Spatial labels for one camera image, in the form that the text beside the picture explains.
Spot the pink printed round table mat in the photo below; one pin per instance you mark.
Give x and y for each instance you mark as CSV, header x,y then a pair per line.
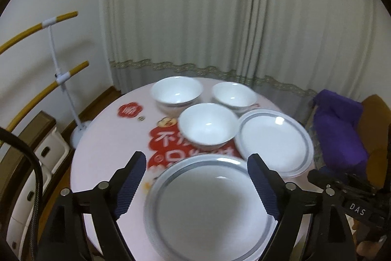
x,y
134,123

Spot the dark wooden cabinet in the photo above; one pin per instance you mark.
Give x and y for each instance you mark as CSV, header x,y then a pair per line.
x,y
15,165

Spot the upper yellow rack bar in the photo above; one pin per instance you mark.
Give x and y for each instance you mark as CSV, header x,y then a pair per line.
x,y
34,29

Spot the grey-rimmed white plate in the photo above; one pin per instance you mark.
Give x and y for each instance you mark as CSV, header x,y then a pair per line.
x,y
206,208
282,143

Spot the brown wooden chair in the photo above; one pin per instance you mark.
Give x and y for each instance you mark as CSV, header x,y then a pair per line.
x,y
373,132

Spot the purple cloth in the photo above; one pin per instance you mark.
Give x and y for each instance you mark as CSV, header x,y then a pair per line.
x,y
335,121

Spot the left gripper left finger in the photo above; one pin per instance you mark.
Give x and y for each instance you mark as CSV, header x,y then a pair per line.
x,y
107,201

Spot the white pleated curtain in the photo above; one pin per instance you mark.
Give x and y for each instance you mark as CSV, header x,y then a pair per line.
x,y
304,45

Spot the white rack stand with base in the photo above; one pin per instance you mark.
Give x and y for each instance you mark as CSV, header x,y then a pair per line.
x,y
81,127

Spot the white bowl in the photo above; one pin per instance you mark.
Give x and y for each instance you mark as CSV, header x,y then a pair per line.
x,y
176,93
237,97
208,126

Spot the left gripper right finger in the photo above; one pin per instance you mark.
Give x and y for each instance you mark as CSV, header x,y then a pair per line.
x,y
287,206

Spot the white storage drawer unit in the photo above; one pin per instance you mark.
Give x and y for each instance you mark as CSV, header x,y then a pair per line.
x,y
20,227

